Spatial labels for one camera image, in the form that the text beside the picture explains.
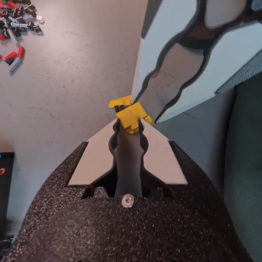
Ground lego model on black base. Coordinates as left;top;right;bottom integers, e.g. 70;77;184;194
0;152;15;242

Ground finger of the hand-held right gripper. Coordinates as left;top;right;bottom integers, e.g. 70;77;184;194
131;0;203;104
154;20;262;124

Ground yellow lego subassembly blue pins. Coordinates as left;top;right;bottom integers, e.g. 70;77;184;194
116;102;153;134

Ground yellow lego plate black pins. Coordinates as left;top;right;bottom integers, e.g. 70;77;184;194
108;95;132;112

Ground pile of small lego pieces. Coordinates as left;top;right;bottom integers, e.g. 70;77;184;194
0;0;44;74

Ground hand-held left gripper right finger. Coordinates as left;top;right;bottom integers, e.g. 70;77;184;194
139;119;188;187

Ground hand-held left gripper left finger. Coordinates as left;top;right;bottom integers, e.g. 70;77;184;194
67;118;120;186

